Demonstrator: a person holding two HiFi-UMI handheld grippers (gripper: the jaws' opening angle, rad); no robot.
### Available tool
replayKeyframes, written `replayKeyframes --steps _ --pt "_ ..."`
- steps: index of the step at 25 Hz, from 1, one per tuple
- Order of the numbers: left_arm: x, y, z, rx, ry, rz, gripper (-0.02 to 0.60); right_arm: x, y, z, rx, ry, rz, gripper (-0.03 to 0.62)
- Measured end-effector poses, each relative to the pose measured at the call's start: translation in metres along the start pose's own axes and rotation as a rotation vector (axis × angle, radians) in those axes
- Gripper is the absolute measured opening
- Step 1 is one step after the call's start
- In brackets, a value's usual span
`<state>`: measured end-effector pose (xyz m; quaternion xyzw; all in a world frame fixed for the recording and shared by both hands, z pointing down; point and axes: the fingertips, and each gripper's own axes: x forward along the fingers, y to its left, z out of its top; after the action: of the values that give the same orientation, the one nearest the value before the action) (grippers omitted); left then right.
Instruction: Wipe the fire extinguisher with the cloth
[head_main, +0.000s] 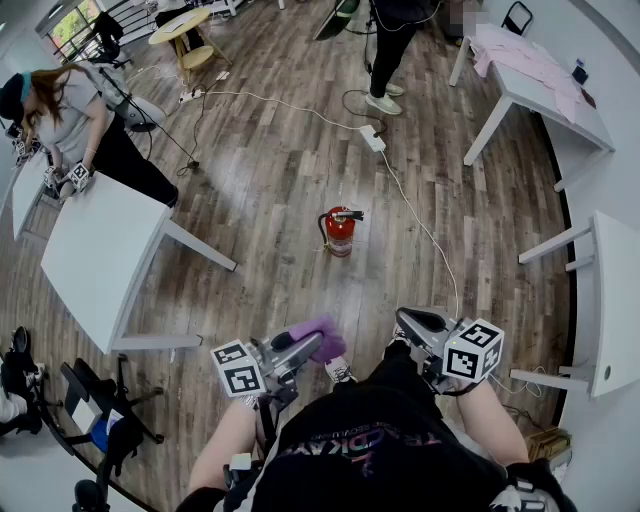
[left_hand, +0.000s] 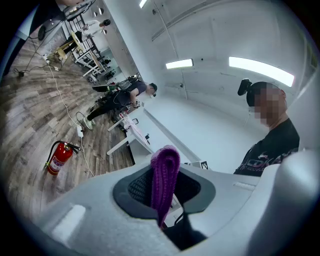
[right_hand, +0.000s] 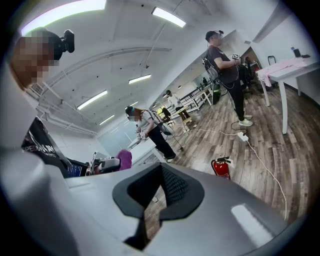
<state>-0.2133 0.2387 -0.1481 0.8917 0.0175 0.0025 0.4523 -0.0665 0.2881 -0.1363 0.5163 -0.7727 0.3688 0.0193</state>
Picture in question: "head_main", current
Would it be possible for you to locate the purple cloth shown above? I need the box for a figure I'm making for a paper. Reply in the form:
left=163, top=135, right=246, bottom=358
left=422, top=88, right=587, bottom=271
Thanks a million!
left=289, top=314, right=348, bottom=365

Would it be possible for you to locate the person's right leg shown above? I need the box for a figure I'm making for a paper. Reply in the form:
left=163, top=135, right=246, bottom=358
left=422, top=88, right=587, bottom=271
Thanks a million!
left=382, top=339, right=444, bottom=396

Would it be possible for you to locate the window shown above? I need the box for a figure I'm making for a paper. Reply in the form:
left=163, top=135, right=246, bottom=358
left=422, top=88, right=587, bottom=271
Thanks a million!
left=47, top=0, right=101, bottom=51

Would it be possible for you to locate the person's right forearm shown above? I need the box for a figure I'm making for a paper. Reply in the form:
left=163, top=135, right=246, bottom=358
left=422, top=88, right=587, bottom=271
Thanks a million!
left=449, top=377, right=531, bottom=466

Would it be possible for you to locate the black adapter cable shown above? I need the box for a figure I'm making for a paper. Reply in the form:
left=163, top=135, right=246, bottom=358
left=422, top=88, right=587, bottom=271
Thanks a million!
left=149, top=97, right=201, bottom=176

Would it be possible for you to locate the black swivel chair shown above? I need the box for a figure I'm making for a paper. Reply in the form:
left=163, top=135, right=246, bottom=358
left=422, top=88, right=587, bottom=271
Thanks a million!
left=89, top=10, right=135, bottom=69

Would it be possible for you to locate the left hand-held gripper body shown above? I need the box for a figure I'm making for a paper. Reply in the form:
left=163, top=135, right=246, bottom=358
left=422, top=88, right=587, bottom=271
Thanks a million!
left=209, top=338, right=306, bottom=410

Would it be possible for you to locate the person's black shirt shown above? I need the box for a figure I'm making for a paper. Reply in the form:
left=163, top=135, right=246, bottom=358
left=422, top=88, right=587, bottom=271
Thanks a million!
left=174, top=344, right=579, bottom=512

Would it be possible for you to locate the person's left shoe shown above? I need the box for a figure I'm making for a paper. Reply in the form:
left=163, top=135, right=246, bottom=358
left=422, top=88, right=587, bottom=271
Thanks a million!
left=323, top=355, right=359, bottom=385

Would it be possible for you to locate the black plugged cable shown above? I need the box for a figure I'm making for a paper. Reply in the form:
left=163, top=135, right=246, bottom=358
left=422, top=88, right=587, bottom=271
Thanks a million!
left=342, top=88, right=387, bottom=137

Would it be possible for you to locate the person's left forearm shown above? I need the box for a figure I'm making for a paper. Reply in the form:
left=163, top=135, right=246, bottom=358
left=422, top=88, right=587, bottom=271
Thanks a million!
left=187, top=399, right=274, bottom=496

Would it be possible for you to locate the red fire extinguisher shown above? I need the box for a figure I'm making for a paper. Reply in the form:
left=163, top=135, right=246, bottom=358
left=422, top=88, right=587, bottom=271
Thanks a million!
left=318, top=205, right=365, bottom=259

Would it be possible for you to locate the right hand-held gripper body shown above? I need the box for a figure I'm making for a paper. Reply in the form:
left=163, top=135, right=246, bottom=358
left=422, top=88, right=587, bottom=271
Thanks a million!
left=422, top=318, right=505, bottom=396

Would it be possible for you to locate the black office chair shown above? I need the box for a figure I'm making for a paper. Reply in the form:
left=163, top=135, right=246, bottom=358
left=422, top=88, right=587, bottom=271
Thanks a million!
left=59, top=352, right=166, bottom=481

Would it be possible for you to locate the white round floor stand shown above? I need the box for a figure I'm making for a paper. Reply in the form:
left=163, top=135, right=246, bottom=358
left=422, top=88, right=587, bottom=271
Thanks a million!
left=122, top=94, right=167, bottom=134

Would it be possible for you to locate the white power cable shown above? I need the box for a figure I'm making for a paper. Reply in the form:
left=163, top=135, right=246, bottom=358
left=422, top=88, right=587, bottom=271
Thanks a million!
left=382, top=148, right=460, bottom=321
left=202, top=89, right=364, bottom=131

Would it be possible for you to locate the brown cardboard box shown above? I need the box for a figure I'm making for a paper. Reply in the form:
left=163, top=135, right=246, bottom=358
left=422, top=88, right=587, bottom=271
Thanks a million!
left=524, top=424, right=574, bottom=464

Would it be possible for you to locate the round wooden table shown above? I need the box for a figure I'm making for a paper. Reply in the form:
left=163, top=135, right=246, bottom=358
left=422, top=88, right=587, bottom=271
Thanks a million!
left=148, top=7, right=234, bottom=84

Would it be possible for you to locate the pink cloth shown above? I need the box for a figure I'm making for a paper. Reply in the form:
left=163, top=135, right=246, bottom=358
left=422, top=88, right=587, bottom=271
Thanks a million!
left=472, top=23, right=584, bottom=124

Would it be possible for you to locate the dark green chair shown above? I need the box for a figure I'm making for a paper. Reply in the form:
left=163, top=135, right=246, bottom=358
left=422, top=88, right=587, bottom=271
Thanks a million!
left=312, top=0, right=362, bottom=41

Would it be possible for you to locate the black frame chair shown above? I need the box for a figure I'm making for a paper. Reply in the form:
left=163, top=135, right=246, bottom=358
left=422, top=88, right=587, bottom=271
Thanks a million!
left=501, top=1, right=534, bottom=37

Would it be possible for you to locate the person's right shoe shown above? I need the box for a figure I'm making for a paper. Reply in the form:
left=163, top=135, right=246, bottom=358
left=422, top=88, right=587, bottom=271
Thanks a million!
left=382, top=322, right=416, bottom=359

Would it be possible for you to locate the person's shoe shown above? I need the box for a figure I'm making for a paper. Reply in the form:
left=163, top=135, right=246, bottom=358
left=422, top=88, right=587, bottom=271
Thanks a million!
left=382, top=322, right=416, bottom=359
left=323, top=355, right=359, bottom=385

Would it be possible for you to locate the white harness clip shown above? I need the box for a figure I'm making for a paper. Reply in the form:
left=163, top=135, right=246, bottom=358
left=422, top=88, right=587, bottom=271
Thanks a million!
left=222, top=452, right=266, bottom=494

